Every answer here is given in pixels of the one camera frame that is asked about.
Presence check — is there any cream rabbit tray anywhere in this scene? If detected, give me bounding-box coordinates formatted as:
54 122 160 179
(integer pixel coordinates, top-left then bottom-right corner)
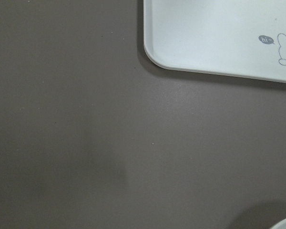
143 0 286 83

